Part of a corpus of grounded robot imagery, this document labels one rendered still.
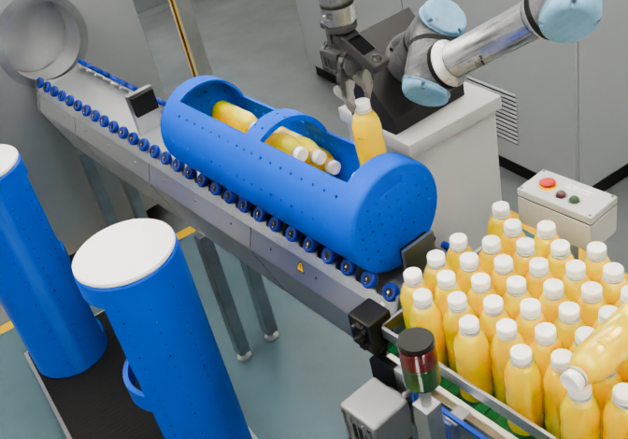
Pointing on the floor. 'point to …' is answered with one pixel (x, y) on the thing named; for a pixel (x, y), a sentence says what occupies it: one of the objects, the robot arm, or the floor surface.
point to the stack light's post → (429, 420)
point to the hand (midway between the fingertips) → (361, 104)
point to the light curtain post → (185, 21)
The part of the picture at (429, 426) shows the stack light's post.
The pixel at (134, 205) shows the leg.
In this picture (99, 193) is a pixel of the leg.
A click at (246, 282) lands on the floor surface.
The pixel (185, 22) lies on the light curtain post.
